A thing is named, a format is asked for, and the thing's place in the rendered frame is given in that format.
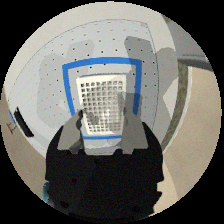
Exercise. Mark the black rectangular frame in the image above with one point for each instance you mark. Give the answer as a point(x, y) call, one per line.
point(22, 123)

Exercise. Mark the blue tape outline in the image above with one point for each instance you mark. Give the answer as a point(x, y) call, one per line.
point(103, 60)

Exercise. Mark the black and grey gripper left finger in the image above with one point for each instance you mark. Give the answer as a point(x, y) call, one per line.
point(68, 140)

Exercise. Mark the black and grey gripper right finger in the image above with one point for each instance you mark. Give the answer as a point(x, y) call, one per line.
point(138, 139)

